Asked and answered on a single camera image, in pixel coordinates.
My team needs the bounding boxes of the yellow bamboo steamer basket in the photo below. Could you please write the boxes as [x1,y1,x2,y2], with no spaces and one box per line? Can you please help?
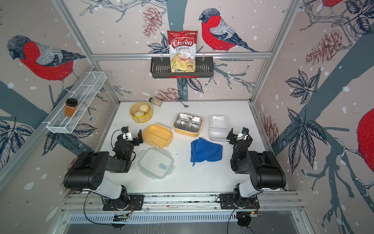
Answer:
[130,102,153,123]

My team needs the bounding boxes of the yellow lunch box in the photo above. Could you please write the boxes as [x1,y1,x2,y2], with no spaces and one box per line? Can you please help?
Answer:
[173,113,203,137]

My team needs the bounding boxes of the white bun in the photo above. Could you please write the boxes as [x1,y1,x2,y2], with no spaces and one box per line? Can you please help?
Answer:
[133,110,146,118]
[139,103,150,113]

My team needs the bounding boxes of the small spice jar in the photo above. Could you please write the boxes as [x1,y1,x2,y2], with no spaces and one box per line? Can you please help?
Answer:
[149,97,163,107]

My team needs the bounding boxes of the black wall basket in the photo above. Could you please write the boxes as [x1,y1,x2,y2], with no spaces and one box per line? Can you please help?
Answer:
[151,56,214,79]

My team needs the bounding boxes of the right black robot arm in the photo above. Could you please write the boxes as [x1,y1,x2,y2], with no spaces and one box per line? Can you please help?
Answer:
[227,127,286,206]

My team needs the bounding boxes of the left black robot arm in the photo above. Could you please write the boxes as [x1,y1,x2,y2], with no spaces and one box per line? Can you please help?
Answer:
[63,126,144,212]

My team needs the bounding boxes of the yellow lunch box lid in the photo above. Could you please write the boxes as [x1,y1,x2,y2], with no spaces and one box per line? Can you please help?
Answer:
[142,123,173,149]

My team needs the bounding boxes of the blue cleaning cloth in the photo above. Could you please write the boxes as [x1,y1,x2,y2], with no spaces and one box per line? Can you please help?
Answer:
[191,137,223,165]

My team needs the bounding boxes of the right white bun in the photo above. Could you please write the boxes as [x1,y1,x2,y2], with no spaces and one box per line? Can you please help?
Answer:
[139,103,150,113]

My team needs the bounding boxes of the orange jar black lid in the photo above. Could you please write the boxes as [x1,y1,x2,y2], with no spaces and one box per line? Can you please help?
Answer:
[64,98,78,118]

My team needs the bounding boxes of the red cassava chips bag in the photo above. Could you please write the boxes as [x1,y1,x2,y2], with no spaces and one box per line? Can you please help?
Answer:
[168,30,198,73]

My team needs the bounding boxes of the aluminium mounting rail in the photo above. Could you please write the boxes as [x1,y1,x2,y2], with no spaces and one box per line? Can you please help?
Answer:
[60,191,304,215]

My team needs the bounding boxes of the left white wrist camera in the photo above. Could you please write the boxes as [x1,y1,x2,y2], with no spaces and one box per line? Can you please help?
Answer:
[122,132,133,141]

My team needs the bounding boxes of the left white bun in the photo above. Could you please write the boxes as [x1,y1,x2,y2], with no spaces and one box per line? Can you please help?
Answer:
[133,110,146,118]

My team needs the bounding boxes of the clear lunch box lid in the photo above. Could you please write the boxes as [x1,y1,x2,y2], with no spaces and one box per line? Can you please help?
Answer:
[138,148,174,179]

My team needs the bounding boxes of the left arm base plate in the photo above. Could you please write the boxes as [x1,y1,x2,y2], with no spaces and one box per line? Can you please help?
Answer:
[103,195,145,212]

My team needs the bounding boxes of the white wire shelf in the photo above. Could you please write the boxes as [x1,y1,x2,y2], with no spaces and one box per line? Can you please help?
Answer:
[46,71,107,134]

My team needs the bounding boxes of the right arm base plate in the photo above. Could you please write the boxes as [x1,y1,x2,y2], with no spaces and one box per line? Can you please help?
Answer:
[216,193,260,210]

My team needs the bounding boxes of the clear plastic lunch box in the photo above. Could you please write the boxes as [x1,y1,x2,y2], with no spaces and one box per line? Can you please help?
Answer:
[208,115,229,142]

